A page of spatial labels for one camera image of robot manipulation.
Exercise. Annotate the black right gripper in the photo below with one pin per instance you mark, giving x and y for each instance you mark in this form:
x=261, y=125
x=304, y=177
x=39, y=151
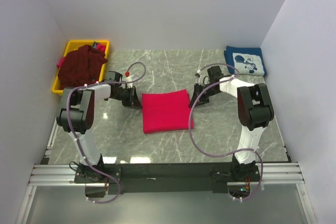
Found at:
x=197, y=92

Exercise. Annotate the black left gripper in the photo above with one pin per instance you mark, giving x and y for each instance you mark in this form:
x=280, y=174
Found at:
x=133, y=100

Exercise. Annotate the bright red t-shirt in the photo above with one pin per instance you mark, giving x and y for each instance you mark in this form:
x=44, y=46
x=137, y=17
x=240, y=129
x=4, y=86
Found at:
x=164, y=112

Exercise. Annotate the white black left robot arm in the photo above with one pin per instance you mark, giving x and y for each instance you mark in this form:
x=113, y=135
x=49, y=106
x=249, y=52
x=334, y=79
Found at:
x=76, y=117

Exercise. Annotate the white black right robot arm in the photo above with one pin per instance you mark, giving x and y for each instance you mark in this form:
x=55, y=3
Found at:
x=254, y=107

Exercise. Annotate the folded blue printed t-shirt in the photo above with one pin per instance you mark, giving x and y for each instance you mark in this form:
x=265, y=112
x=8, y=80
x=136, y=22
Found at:
x=246, y=60

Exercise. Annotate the dark maroon t-shirt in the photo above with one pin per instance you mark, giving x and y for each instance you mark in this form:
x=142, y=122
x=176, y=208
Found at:
x=81, y=66

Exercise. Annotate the pink garment in bin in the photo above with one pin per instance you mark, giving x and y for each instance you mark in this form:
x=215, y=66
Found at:
x=59, y=64

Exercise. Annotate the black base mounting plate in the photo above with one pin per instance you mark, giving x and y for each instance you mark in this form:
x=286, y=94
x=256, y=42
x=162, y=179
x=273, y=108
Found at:
x=180, y=177

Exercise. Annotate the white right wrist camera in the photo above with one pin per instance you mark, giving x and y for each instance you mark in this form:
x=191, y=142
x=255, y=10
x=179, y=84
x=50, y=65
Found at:
x=200, y=78

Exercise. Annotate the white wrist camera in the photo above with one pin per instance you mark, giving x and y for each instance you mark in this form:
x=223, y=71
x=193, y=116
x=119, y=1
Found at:
x=200, y=78
x=130, y=80

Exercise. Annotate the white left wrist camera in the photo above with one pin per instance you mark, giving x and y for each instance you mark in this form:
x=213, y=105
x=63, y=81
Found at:
x=130, y=80

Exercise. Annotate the aluminium frame rail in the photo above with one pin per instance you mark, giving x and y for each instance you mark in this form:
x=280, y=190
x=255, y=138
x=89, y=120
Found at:
x=269, y=173

